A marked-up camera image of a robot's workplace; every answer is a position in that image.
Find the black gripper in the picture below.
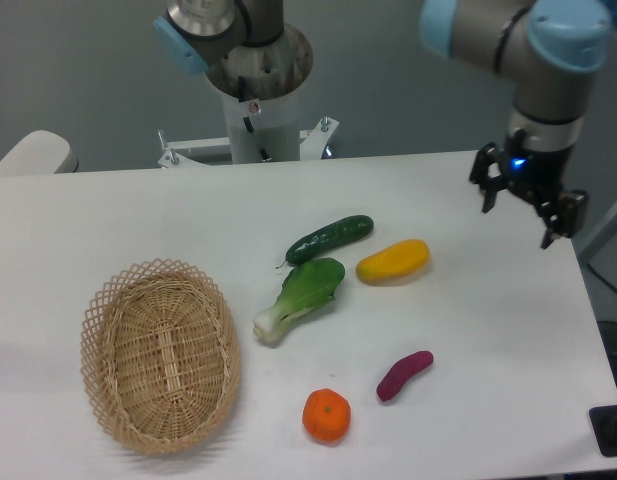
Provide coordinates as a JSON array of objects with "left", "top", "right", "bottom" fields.
[{"left": 469, "top": 133, "right": 589, "bottom": 249}]

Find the green cucumber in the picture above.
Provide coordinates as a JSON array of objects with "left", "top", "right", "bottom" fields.
[{"left": 277, "top": 214, "right": 375, "bottom": 269}]

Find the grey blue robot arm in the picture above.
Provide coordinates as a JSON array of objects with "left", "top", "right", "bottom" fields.
[{"left": 153, "top": 1, "right": 613, "bottom": 245}]

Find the white furniture edge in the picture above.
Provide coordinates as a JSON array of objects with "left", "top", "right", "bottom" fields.
[{"left": 577, "top": 200, "right": 617, "bottom": 264}]

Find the yellow mango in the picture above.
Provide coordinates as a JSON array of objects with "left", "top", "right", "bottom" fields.
[{"left": 356, "top": 239, "right": 431, "bottom": 284}]

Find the purple sweet potato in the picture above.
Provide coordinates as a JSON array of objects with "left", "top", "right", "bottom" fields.
[{"left": 376, "top": 350, "right": 434, "bottom": 402}]

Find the green bok choy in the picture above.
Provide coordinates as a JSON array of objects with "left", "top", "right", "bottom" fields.
[{"left": 253, "top": 258, "right": 345, "bottom": 345}]

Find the black device at table edge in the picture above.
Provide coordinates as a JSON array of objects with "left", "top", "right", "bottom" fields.
[{"left": 589, "top": 405, "right": 617, "bottom": 458}]

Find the orange tangerine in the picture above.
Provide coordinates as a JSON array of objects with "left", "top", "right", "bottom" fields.
[{"left": 302, "top": 388, "right": 352, "bottom": 443}]

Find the woven wicker basket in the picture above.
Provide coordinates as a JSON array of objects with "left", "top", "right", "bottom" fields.
[{"left": 80, "top": 259, "right": 241, "bottom": 455}]

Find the white chair armrest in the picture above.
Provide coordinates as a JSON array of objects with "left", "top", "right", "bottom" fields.
[{"left": 0, "top": 130, "right": 79, "bottom": 178}]

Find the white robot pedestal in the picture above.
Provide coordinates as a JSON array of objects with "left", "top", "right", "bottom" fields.
[{"left": 155, "top": 18, "right": 339, "bottom": 165}]

